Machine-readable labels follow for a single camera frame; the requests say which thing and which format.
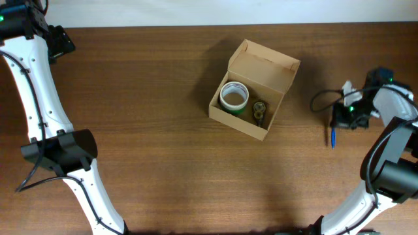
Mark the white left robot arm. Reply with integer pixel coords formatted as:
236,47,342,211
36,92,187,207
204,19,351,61
1,1,129,234

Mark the blue pen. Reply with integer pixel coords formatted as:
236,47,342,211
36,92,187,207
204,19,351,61
331,127,336,149

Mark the cardboard box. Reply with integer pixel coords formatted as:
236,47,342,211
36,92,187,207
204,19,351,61
208,39,300,140

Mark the white tape roll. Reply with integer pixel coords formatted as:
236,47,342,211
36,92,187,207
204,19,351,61
219,82,249,111

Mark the green tape roll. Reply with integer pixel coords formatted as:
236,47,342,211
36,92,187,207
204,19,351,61
220,101,247,115

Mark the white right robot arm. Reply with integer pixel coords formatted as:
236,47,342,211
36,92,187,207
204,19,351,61
300,67,417,234

